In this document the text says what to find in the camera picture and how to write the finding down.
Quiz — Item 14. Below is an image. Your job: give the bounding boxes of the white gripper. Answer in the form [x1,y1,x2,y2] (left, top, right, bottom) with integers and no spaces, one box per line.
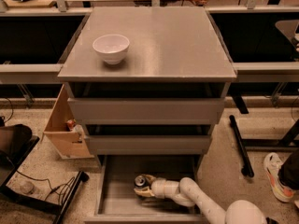
[134,175,179,200]

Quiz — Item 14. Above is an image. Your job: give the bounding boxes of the blue pepsi can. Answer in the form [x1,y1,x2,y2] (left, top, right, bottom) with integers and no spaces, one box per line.
[135,175,148,189]

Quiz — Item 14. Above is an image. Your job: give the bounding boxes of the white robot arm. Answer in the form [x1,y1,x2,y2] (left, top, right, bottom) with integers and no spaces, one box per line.
[134,175,267,224]

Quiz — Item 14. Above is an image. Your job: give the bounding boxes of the grey open bottom drawer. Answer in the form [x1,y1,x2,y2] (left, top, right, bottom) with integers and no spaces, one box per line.
[84,155,209,224]

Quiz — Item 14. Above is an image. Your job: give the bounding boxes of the grey middle drawer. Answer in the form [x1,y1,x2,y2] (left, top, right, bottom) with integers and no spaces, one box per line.
[85,135,211,155]

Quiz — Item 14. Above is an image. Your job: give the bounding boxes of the grey top drawer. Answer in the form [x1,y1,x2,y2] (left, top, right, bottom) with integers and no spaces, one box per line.
[68,98,224,125]

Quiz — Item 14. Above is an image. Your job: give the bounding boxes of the grey drawer cabinet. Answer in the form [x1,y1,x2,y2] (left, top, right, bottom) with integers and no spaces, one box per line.
[57,6,237,170]

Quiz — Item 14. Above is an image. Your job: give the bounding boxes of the red snack packet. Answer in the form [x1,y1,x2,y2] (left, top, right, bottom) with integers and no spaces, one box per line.
[66,119,77,131]

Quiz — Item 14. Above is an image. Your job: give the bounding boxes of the black table leg foot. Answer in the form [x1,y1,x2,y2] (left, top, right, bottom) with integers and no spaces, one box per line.
[229,115,254,177]

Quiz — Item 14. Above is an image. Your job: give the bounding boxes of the white orange sneaker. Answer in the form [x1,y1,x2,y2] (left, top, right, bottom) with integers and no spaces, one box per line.
[263,152,295,203]

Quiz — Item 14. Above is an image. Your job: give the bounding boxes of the black trouser leg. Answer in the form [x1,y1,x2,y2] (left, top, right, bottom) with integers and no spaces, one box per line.
[278,150,299,190]

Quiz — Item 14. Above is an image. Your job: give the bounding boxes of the white ceramic bowl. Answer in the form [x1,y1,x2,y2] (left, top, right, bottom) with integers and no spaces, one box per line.
[93,35,130,64]

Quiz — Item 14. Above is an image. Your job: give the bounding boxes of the black cable on floor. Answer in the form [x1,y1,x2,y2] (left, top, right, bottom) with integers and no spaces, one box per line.
[15,170,77,205]

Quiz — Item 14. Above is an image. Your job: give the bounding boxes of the grey metal railing frame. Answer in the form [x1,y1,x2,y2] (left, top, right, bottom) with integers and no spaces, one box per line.
[0,0,299,84]

